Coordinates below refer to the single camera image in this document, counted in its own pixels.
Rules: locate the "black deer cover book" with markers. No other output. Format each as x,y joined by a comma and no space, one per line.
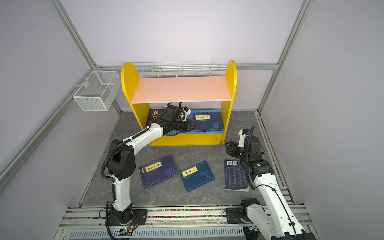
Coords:
153,114

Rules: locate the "yellow wooden bookshelf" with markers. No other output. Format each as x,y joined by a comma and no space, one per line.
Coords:
141,93

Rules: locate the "navy book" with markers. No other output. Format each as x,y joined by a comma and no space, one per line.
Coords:
196,176
158,171

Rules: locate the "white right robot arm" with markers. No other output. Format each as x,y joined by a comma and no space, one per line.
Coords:
280,223

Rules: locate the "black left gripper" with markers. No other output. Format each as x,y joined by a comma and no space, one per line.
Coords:
189,126

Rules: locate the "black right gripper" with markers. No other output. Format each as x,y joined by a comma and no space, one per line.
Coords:
232,149

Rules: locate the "blue book white drawing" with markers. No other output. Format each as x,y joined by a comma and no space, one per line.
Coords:
209,121

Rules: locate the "navy book text back cover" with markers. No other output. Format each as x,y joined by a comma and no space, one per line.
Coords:
235,176

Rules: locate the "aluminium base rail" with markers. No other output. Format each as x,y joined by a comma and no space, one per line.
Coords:
207,222

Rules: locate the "white mesh wire basket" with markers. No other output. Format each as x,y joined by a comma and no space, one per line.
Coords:
98,91

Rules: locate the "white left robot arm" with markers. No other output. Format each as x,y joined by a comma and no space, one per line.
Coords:
120,163

